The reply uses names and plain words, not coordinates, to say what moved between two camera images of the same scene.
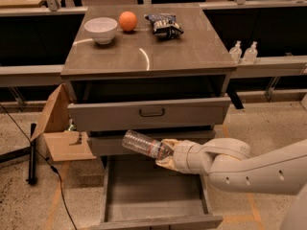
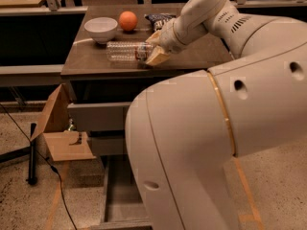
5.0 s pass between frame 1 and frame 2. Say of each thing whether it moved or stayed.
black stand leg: stayed
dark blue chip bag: stayed
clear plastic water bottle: moved
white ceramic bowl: stayed
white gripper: moved
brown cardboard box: stayed
